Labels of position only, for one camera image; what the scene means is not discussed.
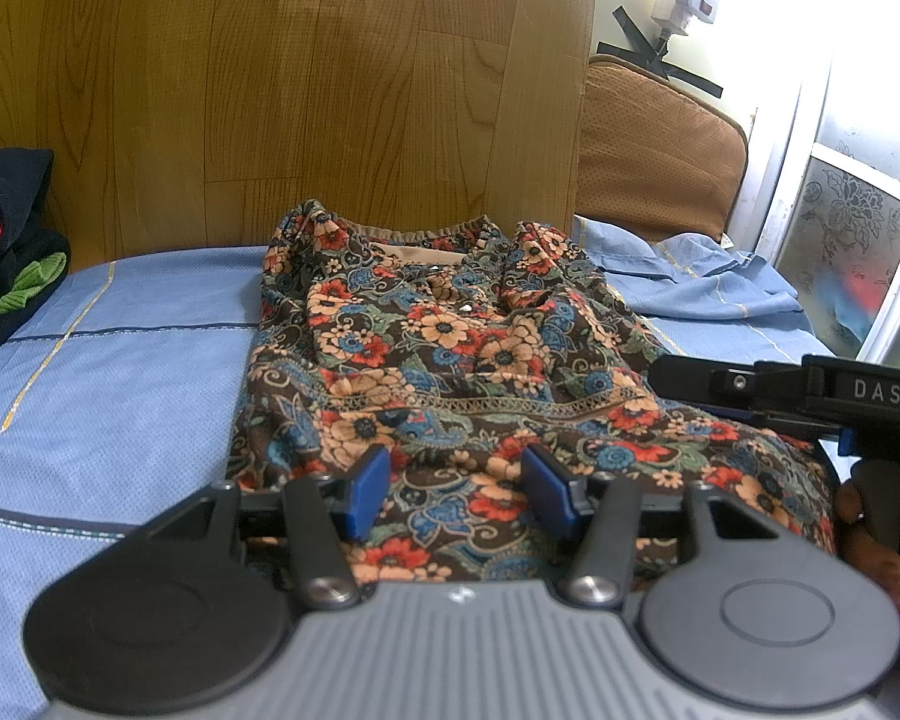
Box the green garment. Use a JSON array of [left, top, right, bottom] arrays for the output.
[[0, 253, 68, 320]]

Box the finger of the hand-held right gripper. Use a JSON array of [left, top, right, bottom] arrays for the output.
[[649, 355, 805, 422]]

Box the white power strip on wall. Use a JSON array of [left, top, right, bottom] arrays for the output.
[[651, 0, 721, 38]]

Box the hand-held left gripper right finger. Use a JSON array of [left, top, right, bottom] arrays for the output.
[[521, 444, 794, 607]]

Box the frosted glass white-framed door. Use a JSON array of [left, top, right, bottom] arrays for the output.
[[727, 52, 900, 368]]

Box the wooden headboard panel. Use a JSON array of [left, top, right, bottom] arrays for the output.
[[0, 0, 605, 271]]

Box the brown cushion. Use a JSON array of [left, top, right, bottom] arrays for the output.
[[574, 56, 751, 245]]

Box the black tape cross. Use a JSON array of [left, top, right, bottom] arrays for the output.
[[596, 6, 725, 98]]

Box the floral patterned garment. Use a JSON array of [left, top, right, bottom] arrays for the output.
[[225, 199, 841, 586]]

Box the blue checked bed sheet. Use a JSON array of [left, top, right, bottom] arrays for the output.
[[0, 244, 845, 702]]

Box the dark navy clothes pile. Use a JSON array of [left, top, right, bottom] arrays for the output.
[[0, 142, 72, 376]]

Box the light blue folded cloth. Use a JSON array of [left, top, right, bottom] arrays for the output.
[[572, 214, 817, 335]]

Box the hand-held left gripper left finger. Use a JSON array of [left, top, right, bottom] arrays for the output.
[[130, 444, 392, 611]]

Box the person's right hand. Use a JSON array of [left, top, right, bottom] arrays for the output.
[[832, 481, 900, 617]]

